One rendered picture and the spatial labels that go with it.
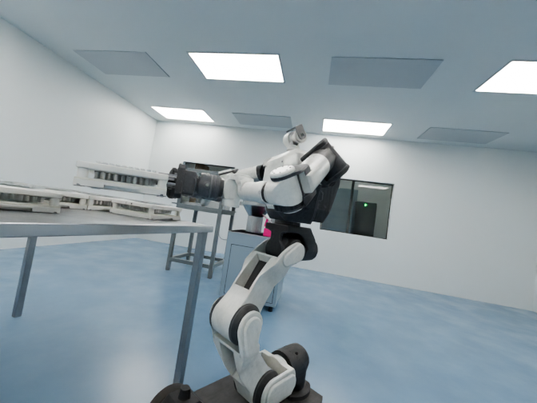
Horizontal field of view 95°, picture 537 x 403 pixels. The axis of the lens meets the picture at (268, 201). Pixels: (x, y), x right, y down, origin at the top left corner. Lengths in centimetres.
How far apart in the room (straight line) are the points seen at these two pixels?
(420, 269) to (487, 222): 150
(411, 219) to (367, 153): 159
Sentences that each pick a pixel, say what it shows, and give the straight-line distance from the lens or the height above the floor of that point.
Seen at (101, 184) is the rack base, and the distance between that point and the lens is 87.
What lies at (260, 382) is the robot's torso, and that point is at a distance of 120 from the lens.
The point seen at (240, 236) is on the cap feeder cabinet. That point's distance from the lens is 269.
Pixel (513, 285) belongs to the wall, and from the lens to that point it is 651.
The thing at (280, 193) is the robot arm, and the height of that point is 105.
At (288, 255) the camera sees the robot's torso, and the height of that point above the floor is 83.
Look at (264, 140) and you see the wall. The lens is 570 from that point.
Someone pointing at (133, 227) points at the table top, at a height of 87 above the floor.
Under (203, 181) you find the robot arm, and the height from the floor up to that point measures 106.
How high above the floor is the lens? 98
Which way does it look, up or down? 3 degrees up
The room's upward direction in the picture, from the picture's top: 9 degrees clockwise
